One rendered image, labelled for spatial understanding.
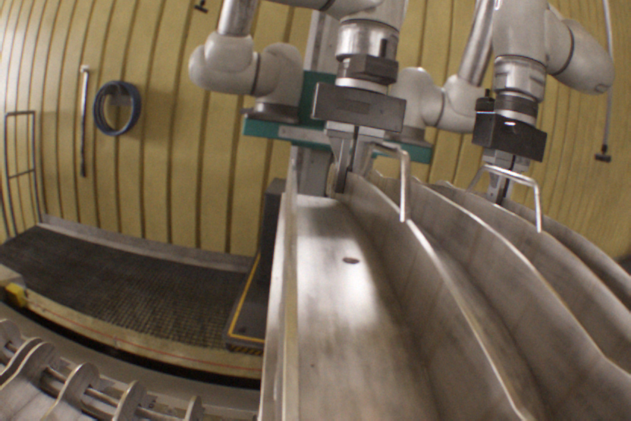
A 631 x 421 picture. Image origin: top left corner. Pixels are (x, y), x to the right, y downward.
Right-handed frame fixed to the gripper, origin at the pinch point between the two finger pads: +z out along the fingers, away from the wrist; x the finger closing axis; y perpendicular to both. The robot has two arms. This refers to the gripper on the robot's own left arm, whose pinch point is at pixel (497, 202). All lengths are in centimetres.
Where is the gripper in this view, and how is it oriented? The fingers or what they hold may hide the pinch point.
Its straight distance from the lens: 48.3
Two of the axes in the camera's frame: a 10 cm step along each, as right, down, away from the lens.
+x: 9.9, 1.3, 1.1
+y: 0.8, 2.4, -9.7
